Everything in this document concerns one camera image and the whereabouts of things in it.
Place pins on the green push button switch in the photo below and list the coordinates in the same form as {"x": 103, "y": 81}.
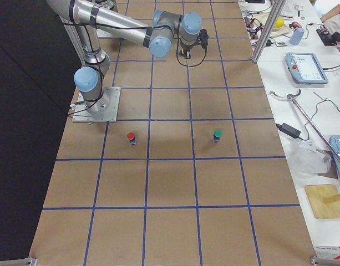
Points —
{"x": 217, "y": 135}

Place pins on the metal reacher grabber tool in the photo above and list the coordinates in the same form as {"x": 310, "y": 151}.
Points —
{"x": 292, "y": 98}

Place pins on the yellow lemon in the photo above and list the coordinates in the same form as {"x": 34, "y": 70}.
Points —
{"x": 279, "y": 23}

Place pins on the clear plastic bag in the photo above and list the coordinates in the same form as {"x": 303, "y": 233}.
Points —
{"x": 306, "y": 160}

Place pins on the red push button switch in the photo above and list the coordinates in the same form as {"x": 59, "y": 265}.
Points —
{"x": 132, "y": 138}

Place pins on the blue plastic cup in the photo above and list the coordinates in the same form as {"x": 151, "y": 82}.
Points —
{"x": 297, "y": 36}

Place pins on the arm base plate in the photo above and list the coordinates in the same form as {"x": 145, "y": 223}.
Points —
{"x": 106, "y": 35}
{"x": 106, "y": 109}

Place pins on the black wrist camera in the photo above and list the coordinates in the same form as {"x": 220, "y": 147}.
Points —
{"x": 203, "y": 38}

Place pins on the yellow push button switch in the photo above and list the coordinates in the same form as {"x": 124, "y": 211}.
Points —
{"x": 185, "y": 53}

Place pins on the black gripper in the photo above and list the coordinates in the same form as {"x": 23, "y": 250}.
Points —
{"x": 186, "y": 46}

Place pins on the wooden cutting board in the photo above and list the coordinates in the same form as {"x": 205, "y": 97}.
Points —
{"x": 324, "y": 201}

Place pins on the black right power adapter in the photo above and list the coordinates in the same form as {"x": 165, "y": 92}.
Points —
{"x": 290, "y": 131}

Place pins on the aluminium frame post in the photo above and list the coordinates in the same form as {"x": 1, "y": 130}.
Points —
{"x": 269, "y": 25}

